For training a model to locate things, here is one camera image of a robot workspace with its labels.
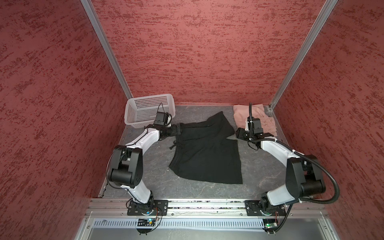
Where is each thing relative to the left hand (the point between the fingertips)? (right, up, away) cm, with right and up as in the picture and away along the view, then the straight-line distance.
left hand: (175, 133), depth 94 cm
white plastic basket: (-31, +16, +24) cm, 42 cm away
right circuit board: (+50, -42, -22) cm, 69 cm away
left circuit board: (-11, -42, -22) cm, 49 cm away
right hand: (+40, -1, 0) cm, 40 cm away
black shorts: (+18, -11, -1) cm, 21 cm away
